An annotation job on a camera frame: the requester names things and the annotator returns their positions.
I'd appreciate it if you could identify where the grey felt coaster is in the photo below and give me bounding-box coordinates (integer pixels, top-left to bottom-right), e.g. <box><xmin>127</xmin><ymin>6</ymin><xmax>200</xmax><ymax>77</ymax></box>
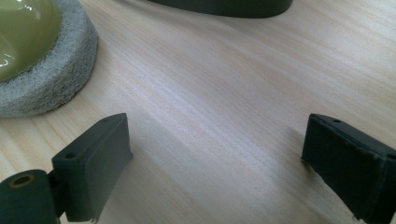
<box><xmin>0</xmin><ymin>0</ymin><xmax>99</xmax><ymax>119</ymax></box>

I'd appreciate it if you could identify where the dark green tray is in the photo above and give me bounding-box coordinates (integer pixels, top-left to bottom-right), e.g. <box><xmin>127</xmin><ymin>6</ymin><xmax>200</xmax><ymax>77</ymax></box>
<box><xmin>148</xmin><ymin>0</ymin><xmax>294</xmax><ymax>19</ymax></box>

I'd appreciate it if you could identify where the green glossy bowl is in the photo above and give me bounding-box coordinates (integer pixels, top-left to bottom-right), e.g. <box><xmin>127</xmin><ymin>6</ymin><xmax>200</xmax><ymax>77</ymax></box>
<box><xmin>0</xmin><ymin>0</ymin><xmax>63</xmax><ymax>83</ymax></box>

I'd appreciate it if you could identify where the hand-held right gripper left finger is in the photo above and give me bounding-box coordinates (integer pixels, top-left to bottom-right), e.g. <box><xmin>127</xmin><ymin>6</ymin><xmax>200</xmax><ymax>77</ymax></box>
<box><xmin>50</xmin><ymin>112</ymin><xmax>134</xmax><ymax>224</ymax></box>

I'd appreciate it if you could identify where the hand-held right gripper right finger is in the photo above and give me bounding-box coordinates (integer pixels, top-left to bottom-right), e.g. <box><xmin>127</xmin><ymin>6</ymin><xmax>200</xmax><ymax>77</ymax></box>
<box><xmin>301</xmin><ymin>113</ymin><xmax>396</xmax><ymax>224</ymax></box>

